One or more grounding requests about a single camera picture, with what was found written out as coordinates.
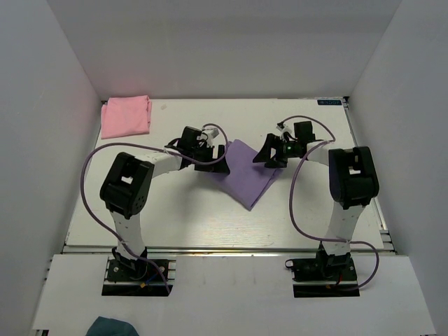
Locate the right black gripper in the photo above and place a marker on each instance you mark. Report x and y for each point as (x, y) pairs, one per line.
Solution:
(264, 155)

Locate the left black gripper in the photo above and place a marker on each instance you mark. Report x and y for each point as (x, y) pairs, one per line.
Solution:
(220, 167)

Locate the purple t shirt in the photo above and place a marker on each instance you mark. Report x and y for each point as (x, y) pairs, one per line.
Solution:
(247, 182)

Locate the pink t shirt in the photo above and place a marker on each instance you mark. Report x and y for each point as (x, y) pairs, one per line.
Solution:
(125, 116)

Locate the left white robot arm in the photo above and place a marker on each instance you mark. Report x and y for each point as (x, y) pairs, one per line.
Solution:
(126, 186)

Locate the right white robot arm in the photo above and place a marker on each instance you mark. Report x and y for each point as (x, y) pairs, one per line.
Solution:
(352, 177)

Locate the blue table label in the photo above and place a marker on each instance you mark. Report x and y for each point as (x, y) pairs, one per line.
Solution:
(329, 102)

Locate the dark teal cloth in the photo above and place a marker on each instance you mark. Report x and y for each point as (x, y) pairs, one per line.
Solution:
(111, 327)

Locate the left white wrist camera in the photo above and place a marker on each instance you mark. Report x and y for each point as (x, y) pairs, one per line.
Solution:
(208, 135)

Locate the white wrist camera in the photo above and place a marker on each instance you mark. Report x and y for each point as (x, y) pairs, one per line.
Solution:
(208, 135)
(285, 131)

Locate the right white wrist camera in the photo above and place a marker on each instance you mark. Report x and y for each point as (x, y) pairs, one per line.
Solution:
(285, 131)

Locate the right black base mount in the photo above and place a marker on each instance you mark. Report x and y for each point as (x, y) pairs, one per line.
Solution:
(324, 276)

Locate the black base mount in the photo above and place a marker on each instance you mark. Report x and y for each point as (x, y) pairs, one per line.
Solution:
(324, 276)
(121, 281)

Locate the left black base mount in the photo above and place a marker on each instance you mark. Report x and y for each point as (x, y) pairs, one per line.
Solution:
(121, 281)

